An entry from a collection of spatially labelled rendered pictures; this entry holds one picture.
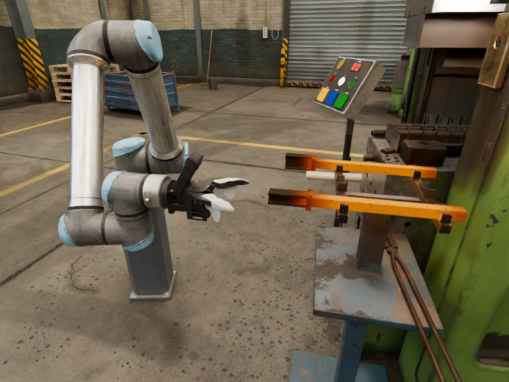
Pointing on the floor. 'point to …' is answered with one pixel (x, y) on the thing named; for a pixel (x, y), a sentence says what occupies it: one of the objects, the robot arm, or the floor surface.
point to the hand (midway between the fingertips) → (243, 192)
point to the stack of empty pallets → (67, 80)
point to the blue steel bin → (122, 84)
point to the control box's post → (346, 149)
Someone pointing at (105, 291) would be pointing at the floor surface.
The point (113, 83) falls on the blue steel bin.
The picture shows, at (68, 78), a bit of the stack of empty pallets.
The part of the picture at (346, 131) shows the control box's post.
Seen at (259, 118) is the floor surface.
